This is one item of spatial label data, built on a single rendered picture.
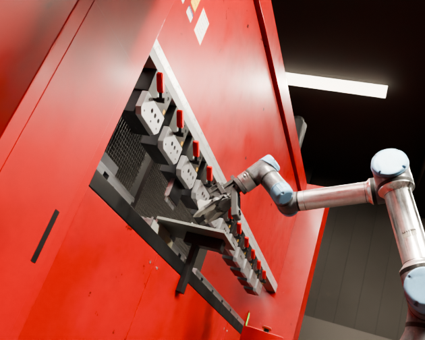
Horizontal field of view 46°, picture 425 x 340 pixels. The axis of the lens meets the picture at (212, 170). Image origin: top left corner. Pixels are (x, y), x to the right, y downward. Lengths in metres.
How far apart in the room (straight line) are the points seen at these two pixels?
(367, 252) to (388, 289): 0.45
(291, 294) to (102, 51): 3.16
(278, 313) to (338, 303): 2.02
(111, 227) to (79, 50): 0.52
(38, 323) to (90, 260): 0.20
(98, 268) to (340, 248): 4.91
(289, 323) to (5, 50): 3.26
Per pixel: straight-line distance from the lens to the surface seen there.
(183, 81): 1.78
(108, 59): 1.01
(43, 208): 0.91
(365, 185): 1.84
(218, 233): 1.72
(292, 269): 3.98
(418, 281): 1.52
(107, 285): 1.35
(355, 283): 5.91
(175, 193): 1.92
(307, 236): 4.06
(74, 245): 1.18
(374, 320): 5.84
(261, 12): 2.50
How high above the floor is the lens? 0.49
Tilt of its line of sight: 23 degrees up
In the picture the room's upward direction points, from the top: 20 degrees clockwise
